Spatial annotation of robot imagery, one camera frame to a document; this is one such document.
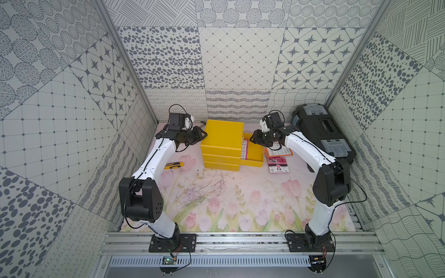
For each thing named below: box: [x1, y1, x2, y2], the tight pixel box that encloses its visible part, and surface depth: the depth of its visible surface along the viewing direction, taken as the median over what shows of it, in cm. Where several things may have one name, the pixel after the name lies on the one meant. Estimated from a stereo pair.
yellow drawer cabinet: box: [200, 119, 244, 172], surface depth 88 cm
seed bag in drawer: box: [241, 139, 249, 160], surface depth 97 cm
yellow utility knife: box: [163, 161, 185, 170], surface depth 100 cm
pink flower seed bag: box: [266, 156, 290, 174], surface depth 100 cm
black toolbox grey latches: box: [291, 103, 357, 164], surface depth 96 cm
